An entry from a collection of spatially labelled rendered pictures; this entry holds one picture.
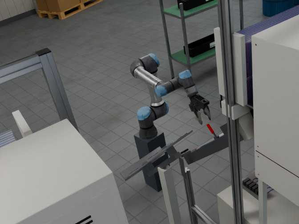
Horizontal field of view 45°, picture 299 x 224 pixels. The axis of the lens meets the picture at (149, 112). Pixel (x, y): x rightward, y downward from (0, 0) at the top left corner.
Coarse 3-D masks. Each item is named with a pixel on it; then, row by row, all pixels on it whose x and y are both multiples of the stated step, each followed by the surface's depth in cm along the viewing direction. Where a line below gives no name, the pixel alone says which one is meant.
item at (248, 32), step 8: (296, 8) 167; (272, 16) 164; (280, 16) 162; (288, 16) 161; (256, 24) 160; (264, 24) 158; (272, 24) 156; (240, 32) 155; (248, 32) 154; (256, 32) 152; (248, 40) 147; (248, 48) 147; (248, 56) 148; (248, 64) 150; (248, 72) 152; (248, 80) 154; (248, 88) 156; (248, 96) 159
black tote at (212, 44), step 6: (210, 36) 475; (192, 42) 463; (198, 42) 468; (204, 42) 473; (210, 42) 457; (192, 48) 467; (198, 48) 450; (204, 48) 455; (210, 48) 461; (192, 54) 449; (198, 54) 454
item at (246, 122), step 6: (246, 114) 172; (240, 120) 170; (246, 120) 171; (252, 120) 172; (240, 126) 170; (246, 126) 170; (252, 126) 171; (240, 132) 172; (246, 132) 169; (252, 132) 170; (246, 138) 170
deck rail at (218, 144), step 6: (222, 138) 185; (240, 138) 172; (210, 144) 199; (216, 144) 193; (222, 144) 187; (228, 144) 182; (198, 150) 214; (204, 150) 208; (210, 150) 201; (216, 150) 196; (186, 156) 234; (192, 156) 226; (198, 156) 218; (204, 156) 211; (192, 162) 229
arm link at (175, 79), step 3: (174, 78) 241; (177, 78) 240; (171, 81) 239; (174, 81) 239; (177, 81) 239; (174, 84) 238; (177, 84) 239; (174, 87) 238; (177, 87) 240; (180, 87) 242; (174, 90) 241
